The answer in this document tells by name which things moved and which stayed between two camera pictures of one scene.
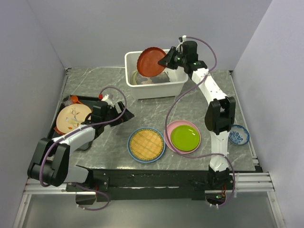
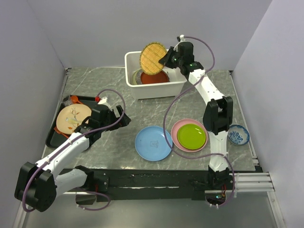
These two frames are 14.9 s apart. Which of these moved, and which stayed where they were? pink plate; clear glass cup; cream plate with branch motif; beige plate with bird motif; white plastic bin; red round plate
Moved: red round plate; pink plate
Stayed: clear glass cup; white plastic bin; beige plate with bird motif; cream plate with branch motif
